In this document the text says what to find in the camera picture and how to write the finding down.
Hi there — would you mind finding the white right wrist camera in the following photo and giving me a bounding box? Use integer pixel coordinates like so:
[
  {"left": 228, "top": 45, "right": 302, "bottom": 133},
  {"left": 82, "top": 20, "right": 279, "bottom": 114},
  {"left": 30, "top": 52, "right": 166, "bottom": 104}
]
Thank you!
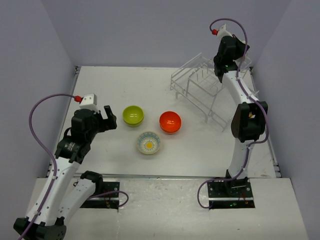
[{"left": 216, "top": 24, "right": 233, "bottom": 40}]

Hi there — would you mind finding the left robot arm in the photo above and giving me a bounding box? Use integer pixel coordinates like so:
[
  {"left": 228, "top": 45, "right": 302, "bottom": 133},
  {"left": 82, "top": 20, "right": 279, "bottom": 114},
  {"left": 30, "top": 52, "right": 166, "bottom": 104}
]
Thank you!
[{"left": 13, "top": 105, "right": 117, "bottom": 240}]

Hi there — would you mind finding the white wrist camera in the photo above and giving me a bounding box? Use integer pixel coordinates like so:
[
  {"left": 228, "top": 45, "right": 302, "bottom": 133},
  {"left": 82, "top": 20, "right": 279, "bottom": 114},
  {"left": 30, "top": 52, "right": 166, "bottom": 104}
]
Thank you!
[
  {"left": 216, "top": 24, "right": 233, "bottom": 40},
  {"left": 79, "top": 93, "right": 99, "bottom": 112}
]

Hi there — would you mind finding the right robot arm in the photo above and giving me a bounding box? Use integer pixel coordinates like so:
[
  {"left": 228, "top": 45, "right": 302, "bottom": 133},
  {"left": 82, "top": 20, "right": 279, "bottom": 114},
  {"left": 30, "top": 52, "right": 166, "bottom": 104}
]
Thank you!
[{"left": 209, "top": 35, "right": 268, "bottom": 197}]

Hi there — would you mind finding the tan bowl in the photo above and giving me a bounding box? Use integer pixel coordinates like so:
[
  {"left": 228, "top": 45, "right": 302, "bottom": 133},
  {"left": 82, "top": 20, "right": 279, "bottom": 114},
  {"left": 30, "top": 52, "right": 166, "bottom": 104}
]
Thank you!
[
  {"left": 235, "top": 52, "right": 252, "bottom": 71},
  {"left": 136, "top": 131, "right": 162, "bottom": 155}
]

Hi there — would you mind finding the lime green bowl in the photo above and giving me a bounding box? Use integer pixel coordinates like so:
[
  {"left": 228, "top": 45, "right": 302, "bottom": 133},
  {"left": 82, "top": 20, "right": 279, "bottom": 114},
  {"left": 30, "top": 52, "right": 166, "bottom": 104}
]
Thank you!
[{"left": 125, "top": 121, "right": 143, "bottom": 128}]

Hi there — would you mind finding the olive green bowl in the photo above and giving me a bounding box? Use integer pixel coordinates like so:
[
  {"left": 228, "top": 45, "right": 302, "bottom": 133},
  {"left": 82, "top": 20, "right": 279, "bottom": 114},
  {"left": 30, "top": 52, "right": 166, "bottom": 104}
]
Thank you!
[{"left": 122, "top": 105, "right": 145, "bottom": 124}]

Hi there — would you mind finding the orange bowl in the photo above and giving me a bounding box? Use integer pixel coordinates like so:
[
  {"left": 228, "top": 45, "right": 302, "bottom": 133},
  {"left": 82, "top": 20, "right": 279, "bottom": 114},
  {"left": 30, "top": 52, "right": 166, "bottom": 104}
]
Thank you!
[
  {"left": 161, "top": 129, "right": 179, "bottom": 135},
  {"left": 159, "top": 111, "right": 182, "bottom": 132}
]

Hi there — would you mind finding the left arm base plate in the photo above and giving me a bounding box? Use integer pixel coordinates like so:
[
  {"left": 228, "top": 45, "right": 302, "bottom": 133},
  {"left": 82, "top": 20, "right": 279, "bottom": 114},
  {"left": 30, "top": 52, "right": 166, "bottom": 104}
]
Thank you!
[{"left": 81, "top": 181, "right": 120, "bottom": 210}]

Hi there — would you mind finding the white wire dish rack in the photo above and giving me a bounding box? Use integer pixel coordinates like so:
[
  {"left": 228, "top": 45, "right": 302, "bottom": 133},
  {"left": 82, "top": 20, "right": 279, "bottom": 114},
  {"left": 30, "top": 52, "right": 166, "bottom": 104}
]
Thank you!
[{"left": 169, "top": 51, "right": 260, "bottom": 133}]

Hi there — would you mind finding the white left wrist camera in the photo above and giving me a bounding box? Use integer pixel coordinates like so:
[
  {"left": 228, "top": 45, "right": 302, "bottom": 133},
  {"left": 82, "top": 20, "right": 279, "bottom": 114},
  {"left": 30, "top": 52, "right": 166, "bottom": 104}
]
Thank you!
[{"left": 79, "top": 93, "right": 99, "bottom": 112}]

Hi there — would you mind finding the gold spool ornament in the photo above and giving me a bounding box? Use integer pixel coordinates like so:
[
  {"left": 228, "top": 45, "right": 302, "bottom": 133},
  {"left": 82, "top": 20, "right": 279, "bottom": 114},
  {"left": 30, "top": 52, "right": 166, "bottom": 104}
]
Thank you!
[{"left": 248, "top": 112, "right": 256, "bottom": 118}]

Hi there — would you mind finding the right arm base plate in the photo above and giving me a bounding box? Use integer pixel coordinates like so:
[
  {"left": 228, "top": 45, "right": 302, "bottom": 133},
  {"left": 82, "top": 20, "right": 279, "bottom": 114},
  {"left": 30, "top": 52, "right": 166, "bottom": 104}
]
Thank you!
[{"left": 207, "top": 177, "right": 255, "bottom": 209}]

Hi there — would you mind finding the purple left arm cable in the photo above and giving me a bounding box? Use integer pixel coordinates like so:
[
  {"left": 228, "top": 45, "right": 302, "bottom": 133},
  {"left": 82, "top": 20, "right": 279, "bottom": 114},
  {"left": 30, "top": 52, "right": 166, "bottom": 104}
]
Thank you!
[{"left": 18, "top": 93, "right": 129, "bottom": 240}]

